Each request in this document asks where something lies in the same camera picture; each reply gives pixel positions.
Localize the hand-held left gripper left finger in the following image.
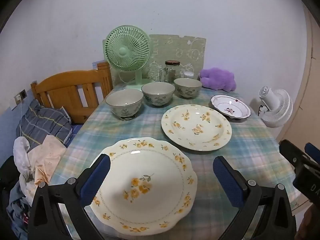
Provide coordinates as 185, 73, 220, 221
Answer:
27, 154, 112, 240

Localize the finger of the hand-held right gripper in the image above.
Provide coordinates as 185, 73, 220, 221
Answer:
279, 139, 304, 174
304, 142, 320, 160

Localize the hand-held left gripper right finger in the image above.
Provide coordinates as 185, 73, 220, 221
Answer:
212, 156, 297, 240

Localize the scalloped yellow floral plate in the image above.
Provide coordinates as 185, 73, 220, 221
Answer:
89, 137, 198, 236

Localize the floral ceramic bowl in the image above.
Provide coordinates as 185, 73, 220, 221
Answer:
141, 82, 175, 107
173, 78, 202, 99
105, 90, 144, 121

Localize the white plate red pattern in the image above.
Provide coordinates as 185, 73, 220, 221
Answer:
210, 95, 251, 120

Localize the person's right forearm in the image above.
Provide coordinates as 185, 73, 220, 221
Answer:
296, 202, 320, 240

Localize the plaid tablecloth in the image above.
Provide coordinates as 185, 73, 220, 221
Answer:
49, 84, 300, 240

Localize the white standing fan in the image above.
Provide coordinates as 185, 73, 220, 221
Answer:
257, 86, 293, 128

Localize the beige door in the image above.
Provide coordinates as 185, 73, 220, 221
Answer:
285, 5, 320, 150

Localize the round yellow floral plate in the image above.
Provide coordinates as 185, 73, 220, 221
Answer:
161, 104, 232, 152

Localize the blue plaid bedding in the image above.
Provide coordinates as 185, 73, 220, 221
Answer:
16, 99, 73, 153

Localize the white cloth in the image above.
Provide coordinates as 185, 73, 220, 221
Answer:
13, 137, 38, 205

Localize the blue denim cloth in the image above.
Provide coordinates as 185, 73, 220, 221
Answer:
6, 180, 35, 240

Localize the dark cloth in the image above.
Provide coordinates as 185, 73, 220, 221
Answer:
0, 155, 22, 198

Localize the wooden bed headboard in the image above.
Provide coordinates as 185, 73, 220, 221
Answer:
30, 62, 113, 124

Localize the purple plush toy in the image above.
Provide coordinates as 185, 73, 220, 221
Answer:
199, 67, 237, 92

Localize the glass jar with lid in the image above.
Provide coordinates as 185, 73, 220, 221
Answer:
159, 60, 181, 83

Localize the green desk fan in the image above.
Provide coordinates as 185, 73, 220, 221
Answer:
103, 25, 152, 90

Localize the green printed mat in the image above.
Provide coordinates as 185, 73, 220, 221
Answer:
110, 34, 207, 87

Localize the wall socket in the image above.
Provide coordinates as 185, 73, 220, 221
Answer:
14, 89, 27, 104

